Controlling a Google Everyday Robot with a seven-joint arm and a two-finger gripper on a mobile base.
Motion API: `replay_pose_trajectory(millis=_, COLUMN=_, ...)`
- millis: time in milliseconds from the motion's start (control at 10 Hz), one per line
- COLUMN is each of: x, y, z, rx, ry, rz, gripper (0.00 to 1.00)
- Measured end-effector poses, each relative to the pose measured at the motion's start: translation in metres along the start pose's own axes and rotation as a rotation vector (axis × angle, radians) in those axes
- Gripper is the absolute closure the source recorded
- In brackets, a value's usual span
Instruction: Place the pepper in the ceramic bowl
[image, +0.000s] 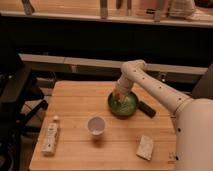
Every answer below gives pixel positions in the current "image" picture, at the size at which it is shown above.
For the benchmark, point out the white plastic bottle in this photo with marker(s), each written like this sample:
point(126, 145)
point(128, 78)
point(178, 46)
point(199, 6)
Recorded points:
point(51, 137)

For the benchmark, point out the black office chair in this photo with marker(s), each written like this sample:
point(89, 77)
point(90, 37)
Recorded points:
point(20, 99)

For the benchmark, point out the green ceramic bowl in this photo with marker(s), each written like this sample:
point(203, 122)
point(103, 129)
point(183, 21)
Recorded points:
point(126, 108)

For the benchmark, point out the black rectangular remote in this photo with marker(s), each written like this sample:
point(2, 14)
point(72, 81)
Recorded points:
point(146, 109)

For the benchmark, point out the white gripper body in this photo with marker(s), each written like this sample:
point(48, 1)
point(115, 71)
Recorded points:
point(124, 84)

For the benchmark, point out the wooden table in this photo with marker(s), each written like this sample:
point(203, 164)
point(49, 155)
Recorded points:
point(79, 133)

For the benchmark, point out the white sponge block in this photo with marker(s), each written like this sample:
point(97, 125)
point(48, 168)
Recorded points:
point(145, 148)

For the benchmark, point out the orange pepper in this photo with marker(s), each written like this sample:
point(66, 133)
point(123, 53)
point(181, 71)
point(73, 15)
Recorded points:
point(118, 95)

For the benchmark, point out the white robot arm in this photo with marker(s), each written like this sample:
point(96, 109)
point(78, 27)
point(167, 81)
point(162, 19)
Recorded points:
point(193, 117)

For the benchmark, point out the white paper cup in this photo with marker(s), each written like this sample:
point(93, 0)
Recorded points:
point(96, 126)

